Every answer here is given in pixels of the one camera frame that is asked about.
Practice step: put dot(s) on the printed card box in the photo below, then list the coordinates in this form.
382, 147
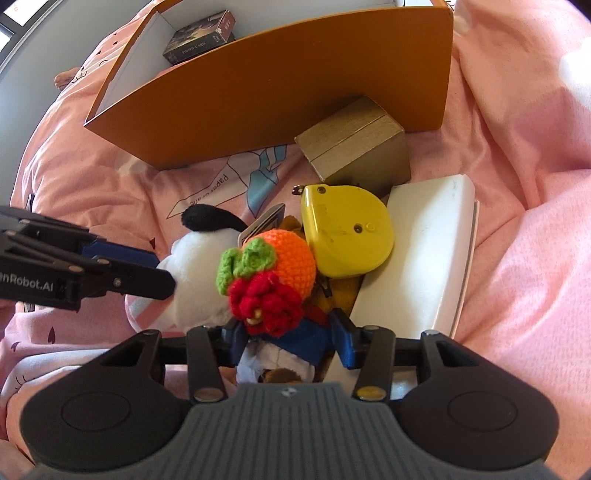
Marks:
198, 39

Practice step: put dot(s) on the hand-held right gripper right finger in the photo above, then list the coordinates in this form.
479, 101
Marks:
344, 341

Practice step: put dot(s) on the orange cardboard box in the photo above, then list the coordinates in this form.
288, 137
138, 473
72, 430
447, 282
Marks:
277, 83

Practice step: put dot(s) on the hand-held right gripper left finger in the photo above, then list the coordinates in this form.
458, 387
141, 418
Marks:
235, 342

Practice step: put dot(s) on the yellow round tape measure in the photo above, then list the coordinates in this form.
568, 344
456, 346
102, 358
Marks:
346, 230

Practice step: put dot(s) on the gold small box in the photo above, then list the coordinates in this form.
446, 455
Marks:
351, 138

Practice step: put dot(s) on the window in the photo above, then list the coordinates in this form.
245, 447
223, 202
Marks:
9, 14

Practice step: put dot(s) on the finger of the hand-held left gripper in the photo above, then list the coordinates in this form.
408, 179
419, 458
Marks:
138, 282
124, 254

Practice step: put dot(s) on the pink cloud-print duvet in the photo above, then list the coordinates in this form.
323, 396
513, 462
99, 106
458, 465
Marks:
531, 230

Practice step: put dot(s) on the white flat case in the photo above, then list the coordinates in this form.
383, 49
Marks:
415, 258

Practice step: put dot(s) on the person's foot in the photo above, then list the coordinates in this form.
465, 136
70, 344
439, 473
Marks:
64, 81

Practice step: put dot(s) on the white plush dog pink outfit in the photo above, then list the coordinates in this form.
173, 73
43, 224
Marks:
194, 267

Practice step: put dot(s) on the orange crocheted toy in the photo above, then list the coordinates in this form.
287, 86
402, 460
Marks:
286, 258

